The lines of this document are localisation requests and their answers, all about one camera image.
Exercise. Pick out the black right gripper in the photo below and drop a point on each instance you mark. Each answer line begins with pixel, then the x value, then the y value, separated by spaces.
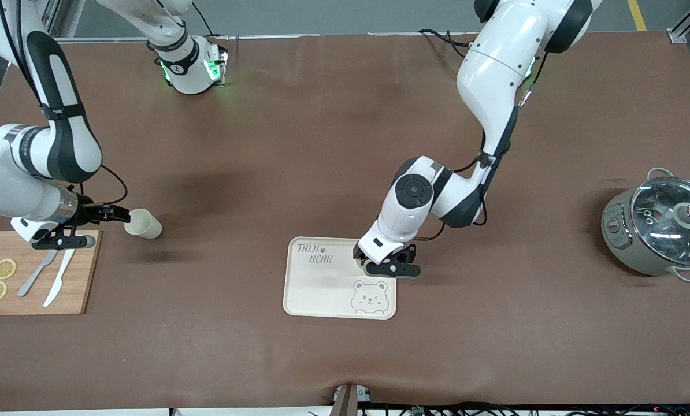
pixel 93 213

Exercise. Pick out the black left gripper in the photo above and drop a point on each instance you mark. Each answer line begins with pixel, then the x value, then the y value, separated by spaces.
pixel 407 253

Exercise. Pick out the white IKEA cup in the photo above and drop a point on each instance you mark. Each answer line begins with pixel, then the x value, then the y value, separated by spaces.
pixel 145 225

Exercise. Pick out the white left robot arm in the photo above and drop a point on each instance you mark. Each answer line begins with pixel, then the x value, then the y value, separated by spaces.
pixel 495 52

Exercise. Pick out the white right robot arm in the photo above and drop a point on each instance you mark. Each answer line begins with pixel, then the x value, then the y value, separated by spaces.
pixel 10 190

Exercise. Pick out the cream bear print tray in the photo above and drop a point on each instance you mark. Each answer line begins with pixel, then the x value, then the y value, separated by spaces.
pixel 322 294

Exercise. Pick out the white plastic knife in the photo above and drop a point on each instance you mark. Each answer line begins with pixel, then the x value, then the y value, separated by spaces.
pixel 59 277

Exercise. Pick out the grey plastic knife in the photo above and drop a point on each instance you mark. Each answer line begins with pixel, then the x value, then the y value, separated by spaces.
pixel 33 277

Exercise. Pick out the brown table cover mat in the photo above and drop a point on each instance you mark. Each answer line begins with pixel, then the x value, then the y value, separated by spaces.
pixel 345 144

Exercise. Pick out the wooden cutting board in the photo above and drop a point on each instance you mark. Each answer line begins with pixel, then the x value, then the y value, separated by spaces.
pixel 33 303

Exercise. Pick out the grey-green cooking pot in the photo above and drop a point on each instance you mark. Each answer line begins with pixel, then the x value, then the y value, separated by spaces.
pixel 622 242

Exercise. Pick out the glass pot lid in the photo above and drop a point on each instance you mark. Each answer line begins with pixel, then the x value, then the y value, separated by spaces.
pixel 663 231

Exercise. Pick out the grey metal table bracket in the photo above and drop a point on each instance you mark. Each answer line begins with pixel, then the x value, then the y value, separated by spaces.
pixel 345 404

